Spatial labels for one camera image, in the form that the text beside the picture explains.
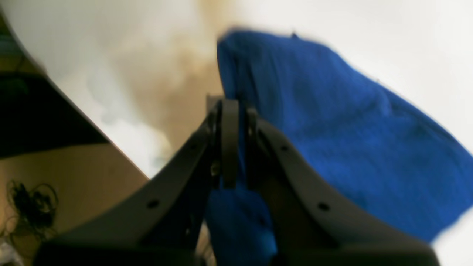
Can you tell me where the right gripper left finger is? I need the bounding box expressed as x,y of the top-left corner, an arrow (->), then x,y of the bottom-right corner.
33,100 -> 239,266

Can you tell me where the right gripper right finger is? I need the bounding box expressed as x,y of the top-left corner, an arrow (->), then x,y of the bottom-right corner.
246,108 -> 439,266

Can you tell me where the dark blue t-shirt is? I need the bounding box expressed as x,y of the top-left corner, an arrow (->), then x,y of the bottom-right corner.
217,30 -> 472,244

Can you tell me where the black cable bundle on floor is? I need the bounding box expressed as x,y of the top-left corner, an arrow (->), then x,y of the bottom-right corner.
0,180 -> 59,241

